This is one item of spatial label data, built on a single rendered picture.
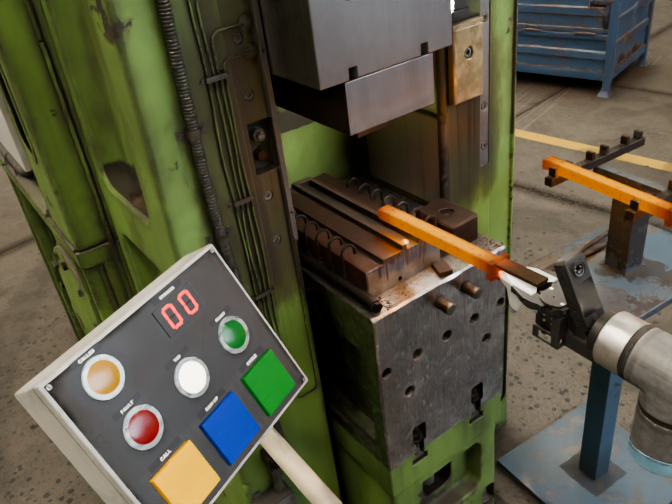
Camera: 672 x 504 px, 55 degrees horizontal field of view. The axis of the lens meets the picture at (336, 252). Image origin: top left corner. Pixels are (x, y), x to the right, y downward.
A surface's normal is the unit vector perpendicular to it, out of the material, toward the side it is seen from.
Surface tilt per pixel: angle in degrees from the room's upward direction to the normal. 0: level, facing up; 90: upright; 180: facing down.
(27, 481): 0
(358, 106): 90
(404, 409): 90
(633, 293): 0
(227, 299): 60
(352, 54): 90
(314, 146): 90
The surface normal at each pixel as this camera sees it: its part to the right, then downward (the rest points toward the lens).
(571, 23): -0.64, 0.46
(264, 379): 0.70, -0.27
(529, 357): -0.11, -0.84
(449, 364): 0.59, 0.37
